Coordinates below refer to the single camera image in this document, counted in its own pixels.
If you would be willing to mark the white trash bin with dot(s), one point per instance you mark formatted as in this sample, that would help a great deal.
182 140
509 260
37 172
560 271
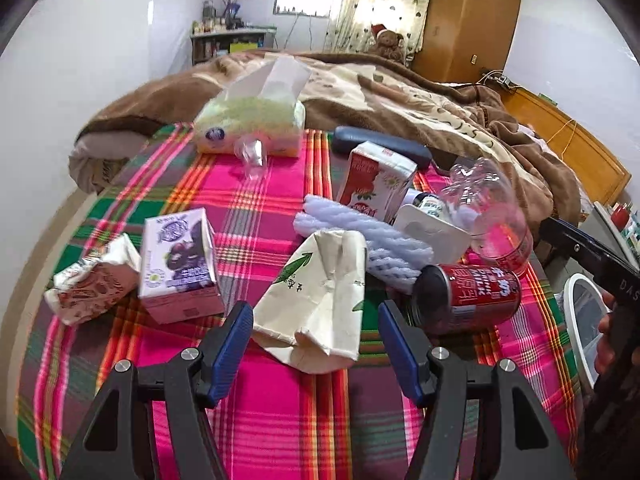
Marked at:
575 320

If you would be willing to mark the person's right hand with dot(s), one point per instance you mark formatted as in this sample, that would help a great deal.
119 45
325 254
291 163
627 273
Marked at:
603 352

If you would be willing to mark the cream paper bag green leaf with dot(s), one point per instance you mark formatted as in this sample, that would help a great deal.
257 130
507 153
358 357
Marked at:
315 305

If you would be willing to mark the pile of small boxes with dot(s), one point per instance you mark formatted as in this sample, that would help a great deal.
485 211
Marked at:
634 230

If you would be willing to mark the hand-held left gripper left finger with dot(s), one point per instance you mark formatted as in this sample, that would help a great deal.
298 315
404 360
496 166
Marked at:
231 350

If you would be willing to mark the red drink can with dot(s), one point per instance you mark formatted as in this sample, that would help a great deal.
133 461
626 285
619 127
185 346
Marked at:
470 295

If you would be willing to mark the red jar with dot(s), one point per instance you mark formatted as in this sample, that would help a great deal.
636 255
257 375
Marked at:
621 215

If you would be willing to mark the dark blue glasses case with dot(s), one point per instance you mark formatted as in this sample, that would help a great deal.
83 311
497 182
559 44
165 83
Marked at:
360 137

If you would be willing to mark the power strip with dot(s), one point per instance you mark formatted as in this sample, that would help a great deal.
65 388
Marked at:
500 79

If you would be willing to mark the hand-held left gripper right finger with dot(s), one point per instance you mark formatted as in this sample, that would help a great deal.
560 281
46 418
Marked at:
397 350

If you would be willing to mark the brown patterned blanket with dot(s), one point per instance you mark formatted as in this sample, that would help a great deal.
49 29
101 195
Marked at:
425 105

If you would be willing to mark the white plastic tub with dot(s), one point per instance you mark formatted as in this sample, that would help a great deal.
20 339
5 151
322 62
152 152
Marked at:
430 235

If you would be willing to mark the clear plastic bottle red label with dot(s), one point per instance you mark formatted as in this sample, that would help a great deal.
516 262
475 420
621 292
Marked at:
485 210

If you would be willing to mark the pink green plaid cloth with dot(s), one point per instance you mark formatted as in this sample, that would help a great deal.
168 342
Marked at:
270 410

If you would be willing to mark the purple milk carton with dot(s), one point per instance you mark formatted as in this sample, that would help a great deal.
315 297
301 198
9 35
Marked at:
180 265

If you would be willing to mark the wooden headboard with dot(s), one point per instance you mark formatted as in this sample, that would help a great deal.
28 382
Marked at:
575 150

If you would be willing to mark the brown teddy bear red hat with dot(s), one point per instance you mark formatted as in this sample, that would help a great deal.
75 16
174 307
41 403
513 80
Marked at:
387 42

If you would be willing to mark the small bottle green label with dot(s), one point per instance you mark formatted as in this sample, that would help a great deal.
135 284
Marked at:
432 204

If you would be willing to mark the green white tissue pack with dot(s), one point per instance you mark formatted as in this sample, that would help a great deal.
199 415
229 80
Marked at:
250 115

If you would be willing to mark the red milk carton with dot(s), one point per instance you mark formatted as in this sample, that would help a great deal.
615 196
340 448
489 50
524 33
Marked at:
372 180

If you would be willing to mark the wooden wardrobe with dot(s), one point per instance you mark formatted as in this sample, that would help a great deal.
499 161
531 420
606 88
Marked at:
465 15

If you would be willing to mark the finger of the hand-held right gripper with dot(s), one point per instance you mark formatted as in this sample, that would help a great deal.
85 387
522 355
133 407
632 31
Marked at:
585 255

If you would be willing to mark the black tablet case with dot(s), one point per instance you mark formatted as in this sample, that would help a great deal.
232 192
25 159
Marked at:
442 160

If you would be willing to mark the small clear plastic cup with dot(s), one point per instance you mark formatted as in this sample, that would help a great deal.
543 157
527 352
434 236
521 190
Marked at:
252 155

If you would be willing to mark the white foam fruit net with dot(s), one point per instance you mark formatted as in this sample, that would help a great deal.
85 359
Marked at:
395 260
335 206

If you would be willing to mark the patterned curtain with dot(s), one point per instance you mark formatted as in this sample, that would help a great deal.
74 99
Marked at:
380 0

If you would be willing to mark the snack wrapper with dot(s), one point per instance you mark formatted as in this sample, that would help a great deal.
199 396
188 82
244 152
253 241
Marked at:
90 285

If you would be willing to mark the grey nightstand with drawers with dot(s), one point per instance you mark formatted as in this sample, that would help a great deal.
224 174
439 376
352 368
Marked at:
612 240

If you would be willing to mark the cluttered wall shelf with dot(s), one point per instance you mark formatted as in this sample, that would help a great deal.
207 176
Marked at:
225 42

